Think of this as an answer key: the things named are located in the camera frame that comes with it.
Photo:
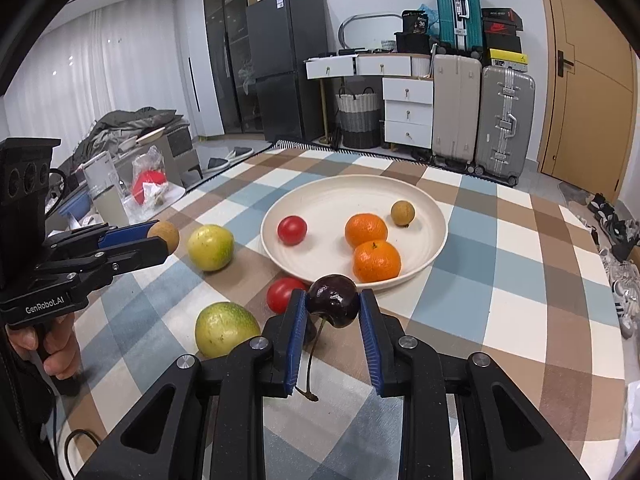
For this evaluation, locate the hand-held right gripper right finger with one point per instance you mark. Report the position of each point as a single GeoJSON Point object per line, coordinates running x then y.
{"type": "Point", "coordinates": [372, 350]}

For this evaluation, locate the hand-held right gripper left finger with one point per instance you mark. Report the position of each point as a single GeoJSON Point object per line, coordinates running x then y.
{"type": "Point", "coordinates": [295, 345]}

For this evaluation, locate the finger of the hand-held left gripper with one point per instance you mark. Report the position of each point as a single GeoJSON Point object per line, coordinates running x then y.
{"type": "Point", "coordinates": [125, 232]}
{"type": "Point", "coordinates": [135, 257]}

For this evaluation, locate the brown longan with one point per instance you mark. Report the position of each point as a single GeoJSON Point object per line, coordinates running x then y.
{"type": "Point", "coordinates": [402, 213]}
{"type": "Point", "coordinates": [167, 237]}

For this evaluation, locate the dark cherry with stem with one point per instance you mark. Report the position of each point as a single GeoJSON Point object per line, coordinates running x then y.
{"type": "Point", "coordinates": [332, 302]}

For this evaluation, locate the large orange mandarin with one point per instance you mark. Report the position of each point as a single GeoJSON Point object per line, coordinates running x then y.
{"type": "Point", "coordinates": [377, 261]}

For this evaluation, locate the large red tomato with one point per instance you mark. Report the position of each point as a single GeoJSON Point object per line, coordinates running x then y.
{"type": "Point", "coordinates": [291, 230]}

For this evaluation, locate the small orange mandarin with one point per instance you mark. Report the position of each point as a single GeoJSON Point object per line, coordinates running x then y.
{"type": "Point", "coordinates": [366, 229]}

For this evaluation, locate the cream round plate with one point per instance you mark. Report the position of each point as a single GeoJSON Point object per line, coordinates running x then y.
{"type": "Point", "coordinates": [325, 200]}

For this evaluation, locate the person's left hand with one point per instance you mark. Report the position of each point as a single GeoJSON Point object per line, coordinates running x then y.
{"type": "Point", "coordinates": [62, 350]}

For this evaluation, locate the small red tomato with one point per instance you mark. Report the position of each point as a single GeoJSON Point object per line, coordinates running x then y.
{"type": "Point", "coordinates": [281, 295]}

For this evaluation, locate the plastic bag with red item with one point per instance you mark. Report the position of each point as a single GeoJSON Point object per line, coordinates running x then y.
{"type": "Point", "coordinates": [150, 180]}

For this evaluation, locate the green guava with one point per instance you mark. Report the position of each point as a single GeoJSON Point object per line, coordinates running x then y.
{"type": "Point", "coordinates": [222, 330]}

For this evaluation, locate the yellow guava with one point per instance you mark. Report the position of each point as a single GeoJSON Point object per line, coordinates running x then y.
{"type": "Point", "coordinates": [211, 247]}

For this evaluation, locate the pile of dark clothes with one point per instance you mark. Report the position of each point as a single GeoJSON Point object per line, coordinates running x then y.
{"type": "Point", "coordinates": [125, 127]}

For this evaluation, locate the pair of slippers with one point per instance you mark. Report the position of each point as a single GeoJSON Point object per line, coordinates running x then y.
{"type": "Point", "coordinates": [230, 157]}

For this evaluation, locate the checkered tablecloth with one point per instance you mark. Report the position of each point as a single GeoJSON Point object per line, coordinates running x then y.
{"type": "Point", "coordinates": [500, 285]}

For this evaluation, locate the white curtain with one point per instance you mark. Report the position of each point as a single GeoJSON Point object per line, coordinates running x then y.
{"type": "Point", "coordinates": [100, 60]}

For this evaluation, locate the dark glass cabinet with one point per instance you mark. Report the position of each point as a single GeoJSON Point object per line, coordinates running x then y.
{"type": "Point", "coordinates": [230, 50]}

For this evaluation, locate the dark grey fridge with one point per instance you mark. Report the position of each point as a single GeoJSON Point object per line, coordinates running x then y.
{"type": "Point", "coordinates": [290, 70]}

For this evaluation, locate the woven laundry basket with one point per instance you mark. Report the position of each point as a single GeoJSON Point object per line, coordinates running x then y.
{"type": "Point", "coordinates": [357, 115]}

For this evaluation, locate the white drawer dresser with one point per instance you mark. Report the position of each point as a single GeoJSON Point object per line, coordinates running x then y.
{"type": "Point", "coordinates": [407, 110]}

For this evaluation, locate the beige suitcase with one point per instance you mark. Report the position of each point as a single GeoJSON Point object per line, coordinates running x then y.
{"type": "Point", "coordinates": [455, 110]}

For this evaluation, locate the silver suitcase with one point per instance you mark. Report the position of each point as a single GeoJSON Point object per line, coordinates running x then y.
{"type": "Point", "coordinates": [502, 125]}

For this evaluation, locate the shoes on floor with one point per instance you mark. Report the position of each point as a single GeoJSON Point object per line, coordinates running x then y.
{"type": "Point", "coordinates": [617, 250]}

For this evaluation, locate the oval mirror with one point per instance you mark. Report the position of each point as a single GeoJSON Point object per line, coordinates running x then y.
{"type": "Point", "coordinates": [344, 30]}

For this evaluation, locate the yellow and black box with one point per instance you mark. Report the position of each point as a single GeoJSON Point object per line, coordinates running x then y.
{"type": "Point", "coordinates": [507, 57]}

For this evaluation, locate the black box with print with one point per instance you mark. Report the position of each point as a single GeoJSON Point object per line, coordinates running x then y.
{"type": "Point", "coordinates": [415, 22]}

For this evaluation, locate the blue plastic bag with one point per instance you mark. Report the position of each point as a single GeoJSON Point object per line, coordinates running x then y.
{"type": "Point", "coordinates": [430, 15]}

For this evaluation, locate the red and black shoe box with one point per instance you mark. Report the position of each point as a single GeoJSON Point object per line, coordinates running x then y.
{"type": "Point", "coordinates": [500, 32]}

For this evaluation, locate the wooden door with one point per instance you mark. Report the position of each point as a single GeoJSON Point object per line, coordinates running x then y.
{"type": "Point", "coordinates": [595, 85]}

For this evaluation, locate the teal suitcase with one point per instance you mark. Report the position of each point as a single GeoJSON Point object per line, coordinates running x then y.
{"type": "Point", "coordinates": [457, 10]}

